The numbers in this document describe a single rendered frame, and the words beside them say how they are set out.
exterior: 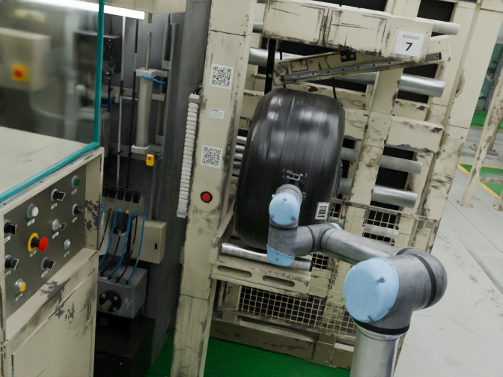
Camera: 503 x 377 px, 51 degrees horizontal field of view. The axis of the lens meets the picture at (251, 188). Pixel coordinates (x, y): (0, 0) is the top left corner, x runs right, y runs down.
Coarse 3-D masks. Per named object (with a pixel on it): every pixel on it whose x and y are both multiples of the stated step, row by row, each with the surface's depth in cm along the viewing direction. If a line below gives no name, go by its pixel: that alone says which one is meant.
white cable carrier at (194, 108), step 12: (192, 96) 185; (192, 108) 187; (192, 120) 193; (192, 132) 190; (192, 144) 192; (192, 156) 194; (192, 168) 199; (180, 180) 197; (180, 192) 199; (180, 204) 200; (180, 216) 202
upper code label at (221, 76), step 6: (216, 66) 179; (222, 66) 179; (216, 72) 180; (222, 72) 180; (228, 72) 179; (210, 78) 181; (216, 78) 181; (222, 78) 180; (228, 78) 180; (210, 84) 182; (216, 84) 181; (222, 84) 181; (228, 84) 181
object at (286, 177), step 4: (284, 172) 151; (288, 172) 153; (292, 172) 154; (284, 176) 154; (288, 176) 152; (292, 176) 150; (296, 176) 150; (300, 176) 150; (280, 180) 152; (284, 180) 152; (288, 180) 145; (292, 180) 146; (296, 180) 145; (300, 180) 151; (304, 180) 151; (280, 184) 152; (284, 184) 146; (292, 184) 149; (296, 184) 145; (300, 184) 151; (304, 184) 151; (300, 188) 151
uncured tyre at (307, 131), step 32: (288, 96) 180; (320, 96) 183; (256, 128) 172; (288, 128) 170; (320, 128) 170; (256, 160) 168; (288, 160) 167; (320, 160) 166; (256, 192) 169; (320, 192) 167; (256, 224) 175
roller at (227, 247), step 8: (224, 248) 194; (232, 248) 193; (240, 248) 193; (248, 248) 193; (256, 248) 194; (240, 256) 194; (248, 256) 193; (256, 256) 192; (264, 256) 192; (296, 264) 191; (304, 264) 190; (312, 264) 191
